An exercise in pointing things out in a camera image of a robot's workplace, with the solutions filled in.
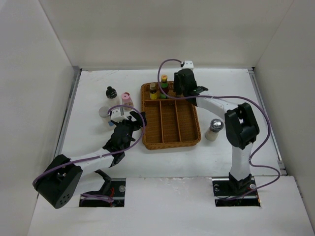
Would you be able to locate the green label yellow cap bottle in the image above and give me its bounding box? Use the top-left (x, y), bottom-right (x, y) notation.
top-left (160, 74), bottom-right (169, 99)

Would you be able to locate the yellow label oil bottle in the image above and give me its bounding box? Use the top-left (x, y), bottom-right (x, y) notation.
top-left (149, 83), bottom-right (158, 100)

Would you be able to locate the silver lid peppercorn jar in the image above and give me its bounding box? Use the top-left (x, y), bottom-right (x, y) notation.
top-left (98, 106), bottom-right (123, 129)

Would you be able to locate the clear lid salt grinder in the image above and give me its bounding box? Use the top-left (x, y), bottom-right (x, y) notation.
top-left (205, 118), bottom-right (224, 141)

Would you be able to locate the black cap pepper bottle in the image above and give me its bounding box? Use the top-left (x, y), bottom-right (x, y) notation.
top-left (168, 82), bottom-right (175, 94)

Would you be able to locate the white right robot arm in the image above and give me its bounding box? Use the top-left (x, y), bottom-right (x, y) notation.
top-left (173, 69), bottom-right (259, 195)

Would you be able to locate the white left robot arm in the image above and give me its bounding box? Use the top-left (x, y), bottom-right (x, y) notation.
top-left (33, 111), bottom-right (147, 209)

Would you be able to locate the pink lid spice jar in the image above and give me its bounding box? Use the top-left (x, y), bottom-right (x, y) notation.
top-left (121, 92), bottom-right (134, 107)

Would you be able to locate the black top salt shaker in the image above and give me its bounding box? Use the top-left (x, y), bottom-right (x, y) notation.
top-left (105, 86), bottom-right (121, 108)

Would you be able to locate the brown wicker divided basket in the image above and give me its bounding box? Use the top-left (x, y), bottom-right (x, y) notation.
top-left (140, 83), bottom-right (201, 150)

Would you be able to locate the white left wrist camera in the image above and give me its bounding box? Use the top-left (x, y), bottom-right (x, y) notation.
top-left (111, 109), bottom-right (126, 123)

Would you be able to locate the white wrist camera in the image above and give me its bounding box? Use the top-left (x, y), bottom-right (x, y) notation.
top-left (111, 109), bottom-right (126, 123)
top-left (181, 60), bottom-right (194, 70)

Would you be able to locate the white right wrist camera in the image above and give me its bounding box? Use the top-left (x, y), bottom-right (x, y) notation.
top-left (181, 60), bottom-right (194, 70)

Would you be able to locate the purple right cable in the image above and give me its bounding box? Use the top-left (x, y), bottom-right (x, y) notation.
top-left (157, 59), bottom-right (281, 201)

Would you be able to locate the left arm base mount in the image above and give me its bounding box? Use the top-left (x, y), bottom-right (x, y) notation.
top-left (79, 170), bottom-right (126, 207)

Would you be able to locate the aluminium frame rail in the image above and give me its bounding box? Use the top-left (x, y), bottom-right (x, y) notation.
top-left (53, 66), bottom-right (82, 158)

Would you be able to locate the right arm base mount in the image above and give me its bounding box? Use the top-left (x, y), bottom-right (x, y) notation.
top-left (212, 174), bottom-right (260, 207)

